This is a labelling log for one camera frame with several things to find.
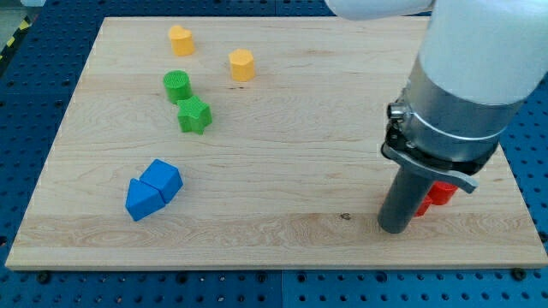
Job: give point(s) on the silver tool mount clamp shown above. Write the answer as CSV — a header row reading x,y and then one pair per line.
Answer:
x,y
435,135

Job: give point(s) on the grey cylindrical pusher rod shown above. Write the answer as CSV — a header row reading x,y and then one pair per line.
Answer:
x,y
404,198

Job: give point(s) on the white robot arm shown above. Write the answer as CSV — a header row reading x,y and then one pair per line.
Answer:
x,y
478,62

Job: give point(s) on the blue cube block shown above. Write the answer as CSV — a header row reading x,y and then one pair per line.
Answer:
x,y
164,177

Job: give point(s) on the blue triangle block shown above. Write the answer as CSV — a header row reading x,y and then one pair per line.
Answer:
x,y
142,200

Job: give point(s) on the red block behind rod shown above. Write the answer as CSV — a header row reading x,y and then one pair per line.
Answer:
x,y
424,206

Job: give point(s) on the red cylinder block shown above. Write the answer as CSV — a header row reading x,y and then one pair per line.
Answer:
x,y
441,192

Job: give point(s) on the yellow hexagon block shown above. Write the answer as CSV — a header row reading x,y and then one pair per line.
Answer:
x,y
241,63

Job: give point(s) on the wooden board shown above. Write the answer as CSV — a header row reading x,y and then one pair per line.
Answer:
x,y
287,176

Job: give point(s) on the green star block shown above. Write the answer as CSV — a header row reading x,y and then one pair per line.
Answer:
x,y
194,115

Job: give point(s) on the green cylinder block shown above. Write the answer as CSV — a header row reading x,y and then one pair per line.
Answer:
x,y
177,86

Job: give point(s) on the yellow heart block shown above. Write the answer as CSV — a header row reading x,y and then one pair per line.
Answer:
x,y
182,41

